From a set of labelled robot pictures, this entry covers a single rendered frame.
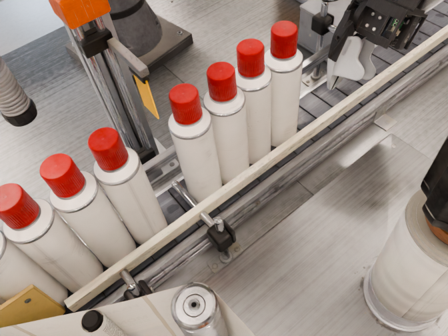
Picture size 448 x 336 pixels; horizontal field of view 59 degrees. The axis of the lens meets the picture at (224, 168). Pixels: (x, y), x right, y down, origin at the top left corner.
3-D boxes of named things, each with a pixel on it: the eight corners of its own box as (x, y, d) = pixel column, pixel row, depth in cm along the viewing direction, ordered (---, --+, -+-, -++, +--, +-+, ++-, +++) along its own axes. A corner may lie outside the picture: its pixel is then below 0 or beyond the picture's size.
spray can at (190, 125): (196, 213, 58) (167, 116, 41) (185, 186, 61) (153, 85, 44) (229, 200, 59) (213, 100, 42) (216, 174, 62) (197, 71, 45)
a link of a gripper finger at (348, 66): (342, 105, 60) (374, 47, 55) (313, 85, 63) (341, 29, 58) (353, 104, 62) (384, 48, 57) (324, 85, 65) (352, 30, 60)
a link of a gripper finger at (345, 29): (330, 62, 59) (360, 2, 54) (322, 57, 59) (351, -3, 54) (346, 62, 62) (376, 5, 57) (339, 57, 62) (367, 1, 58)
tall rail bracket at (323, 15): (332, 96, 76) (346, 20, 63) (305, 77, 80) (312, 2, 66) (344, 88, 77) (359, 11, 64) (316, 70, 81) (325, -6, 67)
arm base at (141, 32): (127, 69, 82) (112, 29, 74) (81, 45, 89) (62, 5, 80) (176, 30, 89) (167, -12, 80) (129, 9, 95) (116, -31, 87)
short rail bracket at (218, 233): (225, 272, 58) (216, 235, 48) (212, 257, 59) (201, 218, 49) (241, 258, 59) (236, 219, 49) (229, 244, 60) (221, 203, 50)
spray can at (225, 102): (238, 193, 59) (227, 92, 43) (209, 179, 61) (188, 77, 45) (256, 169, 62) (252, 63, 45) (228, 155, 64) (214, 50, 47)
